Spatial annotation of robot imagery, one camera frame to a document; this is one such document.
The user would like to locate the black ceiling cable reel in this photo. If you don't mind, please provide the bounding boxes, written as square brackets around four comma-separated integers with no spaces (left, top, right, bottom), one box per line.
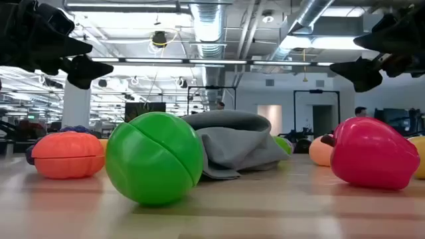
[147,28,179,54]

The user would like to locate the smooth green toy fruit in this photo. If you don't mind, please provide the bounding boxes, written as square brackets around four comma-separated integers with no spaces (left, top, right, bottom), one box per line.
[105,112,205,205]

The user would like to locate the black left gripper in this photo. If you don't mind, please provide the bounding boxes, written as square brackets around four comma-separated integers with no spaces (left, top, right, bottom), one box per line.
[0,0,115,90]

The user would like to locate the potted succulent plant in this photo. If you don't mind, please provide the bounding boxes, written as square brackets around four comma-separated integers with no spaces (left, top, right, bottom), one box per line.
[122,103,155,123]

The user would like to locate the dark background monitor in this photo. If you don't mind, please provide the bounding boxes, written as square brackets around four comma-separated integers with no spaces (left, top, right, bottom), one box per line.
[374,108,425,137]

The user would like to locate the black background screen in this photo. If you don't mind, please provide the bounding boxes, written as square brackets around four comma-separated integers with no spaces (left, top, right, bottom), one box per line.
[124,102,167,122]

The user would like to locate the peach toy fruit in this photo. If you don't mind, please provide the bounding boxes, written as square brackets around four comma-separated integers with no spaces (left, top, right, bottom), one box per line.
[308,134,335,167]

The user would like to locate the grey cloth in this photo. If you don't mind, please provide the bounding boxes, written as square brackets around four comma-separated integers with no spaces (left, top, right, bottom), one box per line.
[181,110,290,181]

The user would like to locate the yellow toy lemon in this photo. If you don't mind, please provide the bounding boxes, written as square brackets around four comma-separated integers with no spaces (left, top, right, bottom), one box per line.
[407,135,425,181]

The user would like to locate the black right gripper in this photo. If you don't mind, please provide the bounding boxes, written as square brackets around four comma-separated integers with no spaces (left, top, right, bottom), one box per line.
[329,2,425,93]

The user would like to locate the red toy strawberry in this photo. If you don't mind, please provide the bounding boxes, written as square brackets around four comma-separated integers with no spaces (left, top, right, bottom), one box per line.
[320,116,421,191]

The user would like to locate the white building column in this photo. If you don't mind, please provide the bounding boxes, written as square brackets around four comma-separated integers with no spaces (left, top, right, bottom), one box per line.
[61,79,92,129]

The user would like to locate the black rectangular stand frame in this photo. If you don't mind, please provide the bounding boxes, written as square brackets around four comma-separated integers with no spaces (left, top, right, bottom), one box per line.
[293,89,341,133]

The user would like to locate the wide silver ventilation duct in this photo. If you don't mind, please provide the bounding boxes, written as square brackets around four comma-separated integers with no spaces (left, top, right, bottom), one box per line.
[189,0,230,110]

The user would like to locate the orange toy pumpkin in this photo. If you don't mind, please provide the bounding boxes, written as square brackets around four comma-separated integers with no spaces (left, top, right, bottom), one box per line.
[31,131,106,180]

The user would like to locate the orange toy carrot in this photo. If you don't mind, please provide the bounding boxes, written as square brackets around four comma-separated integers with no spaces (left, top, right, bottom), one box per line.
[98,138,109,157]

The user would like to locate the long ceiling light bar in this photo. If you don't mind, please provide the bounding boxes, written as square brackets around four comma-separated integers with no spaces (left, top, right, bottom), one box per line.
[66,56,335,67]

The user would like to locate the oval green toy vegetable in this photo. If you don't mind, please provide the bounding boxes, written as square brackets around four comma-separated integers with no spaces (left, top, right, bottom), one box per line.
[272,135,292,156]

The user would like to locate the purple toy grapes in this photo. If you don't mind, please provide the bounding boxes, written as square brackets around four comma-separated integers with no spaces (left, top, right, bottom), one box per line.
[25,125,91,166]

